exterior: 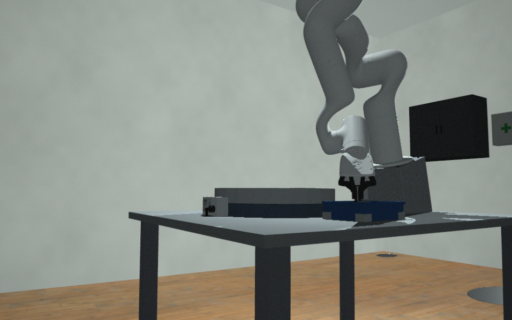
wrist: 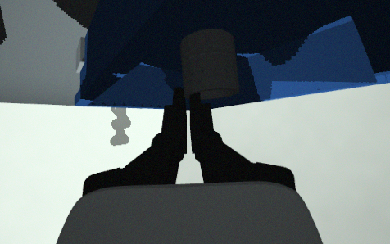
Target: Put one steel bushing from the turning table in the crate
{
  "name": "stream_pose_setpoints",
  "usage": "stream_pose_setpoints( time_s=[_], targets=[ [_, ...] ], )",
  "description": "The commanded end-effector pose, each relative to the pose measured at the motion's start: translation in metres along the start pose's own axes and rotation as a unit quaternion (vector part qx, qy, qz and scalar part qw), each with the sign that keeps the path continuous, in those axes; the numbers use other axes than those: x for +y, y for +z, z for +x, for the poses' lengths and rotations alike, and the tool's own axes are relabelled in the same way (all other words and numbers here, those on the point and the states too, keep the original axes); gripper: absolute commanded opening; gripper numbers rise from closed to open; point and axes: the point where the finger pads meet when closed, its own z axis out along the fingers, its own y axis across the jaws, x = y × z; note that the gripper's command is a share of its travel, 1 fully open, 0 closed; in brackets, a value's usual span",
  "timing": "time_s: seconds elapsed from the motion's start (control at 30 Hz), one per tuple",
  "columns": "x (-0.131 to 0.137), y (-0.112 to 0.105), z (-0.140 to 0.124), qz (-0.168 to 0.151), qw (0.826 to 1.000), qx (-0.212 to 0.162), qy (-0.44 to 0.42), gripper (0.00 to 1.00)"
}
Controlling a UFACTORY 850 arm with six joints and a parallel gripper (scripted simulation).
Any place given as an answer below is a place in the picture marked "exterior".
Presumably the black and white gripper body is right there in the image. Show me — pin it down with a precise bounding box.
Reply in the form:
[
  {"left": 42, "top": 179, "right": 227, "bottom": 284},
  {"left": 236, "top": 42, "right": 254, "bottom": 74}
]
[{"left": 340, "top": 148, "right": 374, "bottom": 185}]

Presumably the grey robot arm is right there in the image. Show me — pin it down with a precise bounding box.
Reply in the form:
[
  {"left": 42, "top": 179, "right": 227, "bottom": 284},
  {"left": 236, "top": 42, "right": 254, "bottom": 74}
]
[{"left": 296, "top": 0, "right": 413, "bottom": 168}]

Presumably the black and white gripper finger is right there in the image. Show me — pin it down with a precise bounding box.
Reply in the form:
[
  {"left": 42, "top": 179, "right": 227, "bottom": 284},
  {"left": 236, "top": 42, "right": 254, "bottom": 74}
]
[
  {"left": 338, "top": 176, "right": 357, "bottom": 202},
  {"left": 358, "top": 176, "right": 376, "bottom": 201}
]

